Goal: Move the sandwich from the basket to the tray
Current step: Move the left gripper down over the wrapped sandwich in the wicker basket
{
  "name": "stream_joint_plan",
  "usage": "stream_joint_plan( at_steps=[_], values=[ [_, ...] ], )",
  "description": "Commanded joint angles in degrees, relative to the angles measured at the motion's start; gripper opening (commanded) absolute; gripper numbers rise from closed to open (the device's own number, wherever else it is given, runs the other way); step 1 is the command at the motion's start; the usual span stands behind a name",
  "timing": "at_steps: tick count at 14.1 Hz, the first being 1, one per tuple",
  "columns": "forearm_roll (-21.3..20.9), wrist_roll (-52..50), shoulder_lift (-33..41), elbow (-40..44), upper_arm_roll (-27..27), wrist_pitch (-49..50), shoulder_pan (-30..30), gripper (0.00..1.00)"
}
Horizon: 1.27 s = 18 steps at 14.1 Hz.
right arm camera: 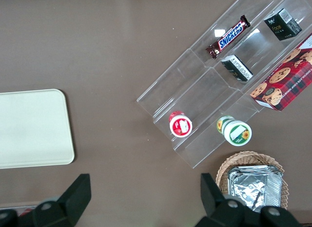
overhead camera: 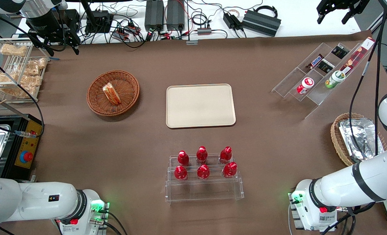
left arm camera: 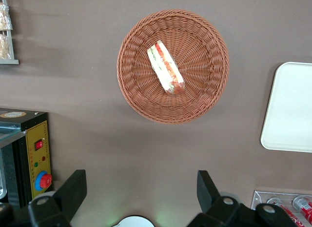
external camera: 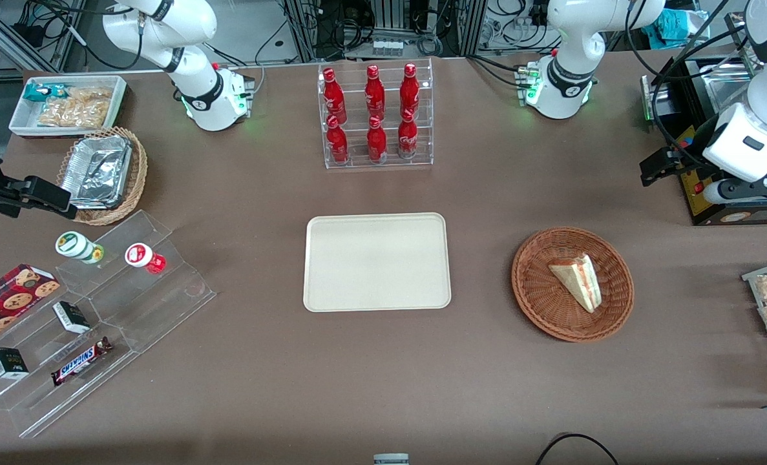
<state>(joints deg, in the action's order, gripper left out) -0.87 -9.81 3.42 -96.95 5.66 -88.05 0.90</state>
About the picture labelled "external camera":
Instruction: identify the steel pan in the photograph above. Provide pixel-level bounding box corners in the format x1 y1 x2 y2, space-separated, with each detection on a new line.
699 61 760 114

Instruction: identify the bag of fried snacks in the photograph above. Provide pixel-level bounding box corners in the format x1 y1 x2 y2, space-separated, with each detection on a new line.
37 87 114 129

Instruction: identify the black food warmer appliance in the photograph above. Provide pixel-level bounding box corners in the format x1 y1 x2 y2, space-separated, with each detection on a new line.
639 54 767 227

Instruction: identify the round brown wicker basket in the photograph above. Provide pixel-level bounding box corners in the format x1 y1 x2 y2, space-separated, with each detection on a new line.
511 227 635 343

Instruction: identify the clear acrylic bottle rack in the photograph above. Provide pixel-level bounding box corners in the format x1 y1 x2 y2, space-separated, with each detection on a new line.
318 57 435 171

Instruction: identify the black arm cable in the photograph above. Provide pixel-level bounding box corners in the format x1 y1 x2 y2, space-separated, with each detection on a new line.
625 0 747 170

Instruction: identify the cream plastic tray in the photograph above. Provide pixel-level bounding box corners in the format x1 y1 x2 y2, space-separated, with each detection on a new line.
302 212 453 313

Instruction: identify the small black box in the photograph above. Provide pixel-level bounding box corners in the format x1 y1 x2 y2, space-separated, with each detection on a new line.
0 346 30 380
52 300 92 335

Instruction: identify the oval wicker basket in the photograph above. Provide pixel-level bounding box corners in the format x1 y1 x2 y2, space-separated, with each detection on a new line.
56 126 149 227

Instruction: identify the triangular sandwich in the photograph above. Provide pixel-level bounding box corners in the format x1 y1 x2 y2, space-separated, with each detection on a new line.
547 253 601 315

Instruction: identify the green lid yoghurt cup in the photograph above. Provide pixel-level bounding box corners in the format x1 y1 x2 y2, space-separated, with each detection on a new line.
55 231 105 265

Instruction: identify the snickers chocolate bar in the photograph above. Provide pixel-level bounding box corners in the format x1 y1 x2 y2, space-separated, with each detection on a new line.
50 336 114 388

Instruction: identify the clear acrylic stepped stand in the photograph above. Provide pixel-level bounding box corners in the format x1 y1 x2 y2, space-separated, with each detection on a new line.
0 300 142 439
55 209 218 354

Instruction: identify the red cola bottle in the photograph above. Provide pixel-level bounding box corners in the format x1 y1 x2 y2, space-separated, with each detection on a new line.
397 108 419 160
366 116 388 164
399 63 421 118
364 65 386 121
322 68 348 125
326 115 350 164

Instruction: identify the teal snack packet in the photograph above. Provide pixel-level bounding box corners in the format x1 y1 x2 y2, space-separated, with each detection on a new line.
23 82 74 103

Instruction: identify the aluminium foil container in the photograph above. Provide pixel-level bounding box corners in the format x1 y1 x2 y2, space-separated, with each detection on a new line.
59 135 134 210

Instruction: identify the teal plastic bag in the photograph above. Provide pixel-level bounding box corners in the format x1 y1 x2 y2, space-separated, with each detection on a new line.
648 9 708 50

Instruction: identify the red lid yoghurt cup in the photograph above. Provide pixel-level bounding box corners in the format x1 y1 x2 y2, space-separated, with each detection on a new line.
124 242 167 275

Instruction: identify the red cookie box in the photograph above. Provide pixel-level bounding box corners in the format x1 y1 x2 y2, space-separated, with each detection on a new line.
0 263 61 353

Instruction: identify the white rectangular bin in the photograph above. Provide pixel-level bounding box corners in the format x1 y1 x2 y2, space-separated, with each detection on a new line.
8 75 128 139

